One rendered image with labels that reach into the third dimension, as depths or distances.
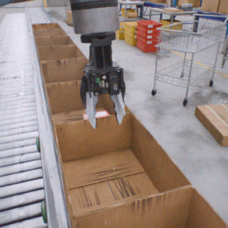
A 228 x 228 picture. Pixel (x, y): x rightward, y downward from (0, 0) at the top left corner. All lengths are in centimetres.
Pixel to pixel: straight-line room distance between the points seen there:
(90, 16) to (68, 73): 117
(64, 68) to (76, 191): 95
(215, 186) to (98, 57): 189
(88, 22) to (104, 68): 9
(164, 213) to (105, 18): 46
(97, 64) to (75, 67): 112
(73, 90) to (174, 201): 79
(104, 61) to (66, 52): 153
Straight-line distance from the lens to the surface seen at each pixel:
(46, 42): 236
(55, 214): 78
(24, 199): 105
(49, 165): 94
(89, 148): 94
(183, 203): 66
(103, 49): 46
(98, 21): 46
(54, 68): 160
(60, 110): 127
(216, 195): 218
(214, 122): 286
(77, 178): 87
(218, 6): 683
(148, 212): 62
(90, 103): 54
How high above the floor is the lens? 148
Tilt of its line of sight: 29 degrees down
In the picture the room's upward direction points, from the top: straight up
